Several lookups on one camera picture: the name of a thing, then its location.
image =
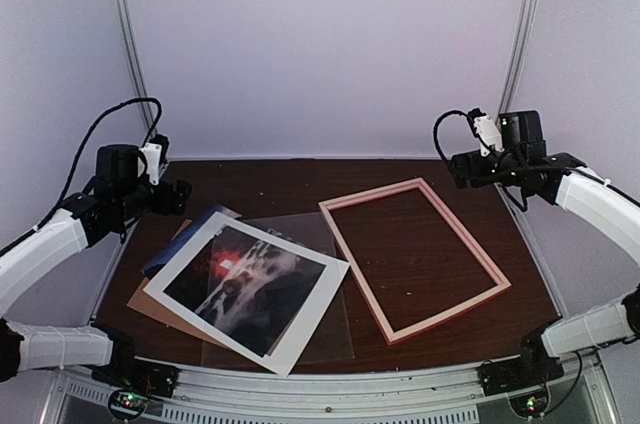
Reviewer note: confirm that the right circuit board with leds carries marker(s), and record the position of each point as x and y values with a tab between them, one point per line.
529	405

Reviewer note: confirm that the left aluminium corner post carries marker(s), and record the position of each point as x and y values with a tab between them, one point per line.
130	48

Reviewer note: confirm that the pink wooden picture frame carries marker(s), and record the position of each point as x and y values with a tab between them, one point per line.
414	265

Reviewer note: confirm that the right aluminium corner post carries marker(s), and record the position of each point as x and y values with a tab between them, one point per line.
524	29

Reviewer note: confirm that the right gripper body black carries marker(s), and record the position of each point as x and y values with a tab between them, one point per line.
473	160

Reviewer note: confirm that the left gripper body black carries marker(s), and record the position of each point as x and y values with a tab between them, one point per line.
134	203

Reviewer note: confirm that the white mat board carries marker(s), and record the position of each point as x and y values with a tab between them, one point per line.
310	294

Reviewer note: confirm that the circuit board with leds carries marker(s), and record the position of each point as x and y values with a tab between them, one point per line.
529	405
126	405

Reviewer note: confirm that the brown backing board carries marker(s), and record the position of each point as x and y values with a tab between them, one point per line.
144	304

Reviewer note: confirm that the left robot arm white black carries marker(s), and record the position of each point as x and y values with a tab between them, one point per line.
126	186

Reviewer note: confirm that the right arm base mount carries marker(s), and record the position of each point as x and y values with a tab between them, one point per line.
533	367

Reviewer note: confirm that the dalmatian dog photo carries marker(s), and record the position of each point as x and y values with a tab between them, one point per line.
245	279

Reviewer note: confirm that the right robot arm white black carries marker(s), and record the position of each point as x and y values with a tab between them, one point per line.
512	154

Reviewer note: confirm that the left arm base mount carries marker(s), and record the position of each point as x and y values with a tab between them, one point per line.
135	369

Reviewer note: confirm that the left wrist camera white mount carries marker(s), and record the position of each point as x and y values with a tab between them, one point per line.
152	158

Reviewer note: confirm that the aluminium corner post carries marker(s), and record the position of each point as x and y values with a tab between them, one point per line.
130	48
524	29

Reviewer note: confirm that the left circuit board with leds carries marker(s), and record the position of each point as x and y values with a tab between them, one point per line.
126	405

